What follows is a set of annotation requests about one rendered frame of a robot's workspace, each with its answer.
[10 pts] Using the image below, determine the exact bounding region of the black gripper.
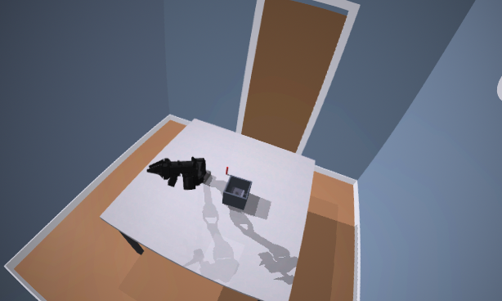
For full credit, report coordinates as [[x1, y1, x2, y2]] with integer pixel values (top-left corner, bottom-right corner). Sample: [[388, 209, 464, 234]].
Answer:
[[146, 158, 182, 180]]

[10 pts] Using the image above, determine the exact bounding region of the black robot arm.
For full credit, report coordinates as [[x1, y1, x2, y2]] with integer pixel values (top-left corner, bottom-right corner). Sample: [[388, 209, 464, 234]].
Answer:
[[168, 157, 206, 190]]

